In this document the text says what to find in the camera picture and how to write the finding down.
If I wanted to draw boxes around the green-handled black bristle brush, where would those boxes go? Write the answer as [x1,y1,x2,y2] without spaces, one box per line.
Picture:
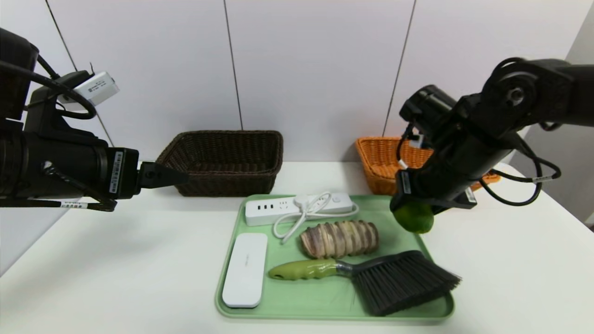
[268,250,462,317]

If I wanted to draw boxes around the black left camera cable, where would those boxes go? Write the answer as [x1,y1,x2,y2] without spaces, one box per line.
[0,55,98,120]

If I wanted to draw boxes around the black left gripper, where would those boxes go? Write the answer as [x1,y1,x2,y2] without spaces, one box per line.
[28,132,190,200]

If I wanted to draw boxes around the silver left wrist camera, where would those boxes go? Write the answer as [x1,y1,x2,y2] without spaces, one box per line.
[58,71,120,112]

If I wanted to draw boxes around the dark brown wicker basket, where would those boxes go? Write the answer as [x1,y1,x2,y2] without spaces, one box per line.
[155,130,284,197]

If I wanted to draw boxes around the light green plastic tray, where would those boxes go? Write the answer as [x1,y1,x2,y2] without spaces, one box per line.
[215,194,454,321]

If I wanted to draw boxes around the green round citrus fruit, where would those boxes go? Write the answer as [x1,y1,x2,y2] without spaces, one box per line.
[394,202,435,234]

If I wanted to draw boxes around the white power strip with cord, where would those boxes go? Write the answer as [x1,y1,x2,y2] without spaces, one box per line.
[245,192,359,245]

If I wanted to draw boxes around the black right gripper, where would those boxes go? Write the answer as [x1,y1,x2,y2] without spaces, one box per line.
[389,168,478,215]

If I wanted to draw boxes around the braided black cable white tag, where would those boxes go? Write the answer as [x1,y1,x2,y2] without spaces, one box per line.
[0,162,117,212]

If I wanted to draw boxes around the white rounded box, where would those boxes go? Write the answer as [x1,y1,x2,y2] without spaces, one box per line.
[222,233,268,308]

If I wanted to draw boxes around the striped brown taro root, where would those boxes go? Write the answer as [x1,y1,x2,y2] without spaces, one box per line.
[300,220,379,259]

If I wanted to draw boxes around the orange wicker basket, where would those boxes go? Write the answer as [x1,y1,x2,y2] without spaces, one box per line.
[355,136,501,196]

